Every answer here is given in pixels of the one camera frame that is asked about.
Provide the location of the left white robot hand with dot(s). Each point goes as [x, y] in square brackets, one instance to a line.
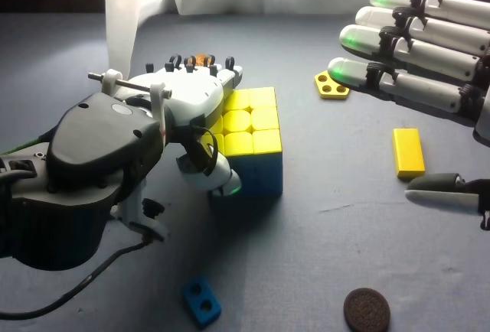
[191, 91]

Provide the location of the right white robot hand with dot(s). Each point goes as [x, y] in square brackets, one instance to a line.
[432, 49]

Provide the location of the yellow and blue puzzle cube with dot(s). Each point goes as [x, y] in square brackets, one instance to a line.
[264, 118]

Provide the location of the orange swirl cookie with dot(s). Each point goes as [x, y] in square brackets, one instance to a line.
[200, 59]

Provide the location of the yellow rectangular block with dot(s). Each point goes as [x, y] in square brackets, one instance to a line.
[409, 152]

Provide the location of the yellow pentagon block with holes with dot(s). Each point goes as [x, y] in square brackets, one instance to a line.
[333, 95]

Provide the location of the blue two-hole rectangular block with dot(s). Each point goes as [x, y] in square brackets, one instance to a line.
[201, 303]

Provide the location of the chocolate sandwich cookie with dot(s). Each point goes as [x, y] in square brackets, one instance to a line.
[366, 311]

